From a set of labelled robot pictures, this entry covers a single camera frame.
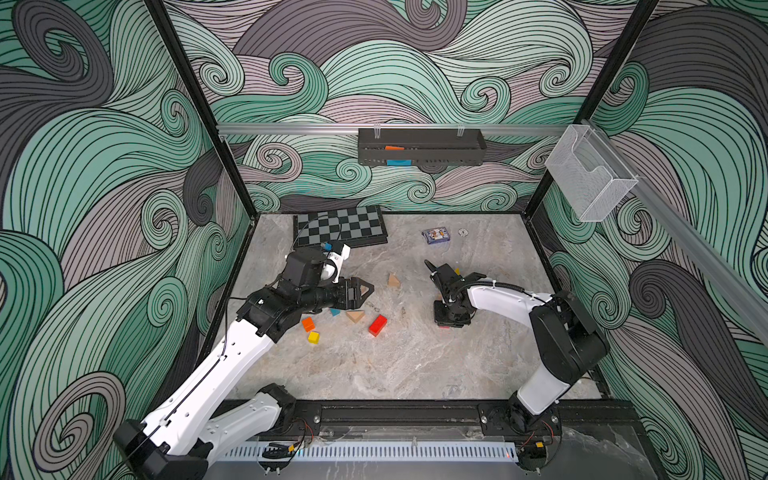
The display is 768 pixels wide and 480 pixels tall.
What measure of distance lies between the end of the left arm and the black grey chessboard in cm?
47

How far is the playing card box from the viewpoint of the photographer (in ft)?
3.69

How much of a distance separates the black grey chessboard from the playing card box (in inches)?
6.4

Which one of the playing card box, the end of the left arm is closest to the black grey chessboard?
the playing card box

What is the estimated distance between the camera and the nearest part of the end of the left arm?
599 mm
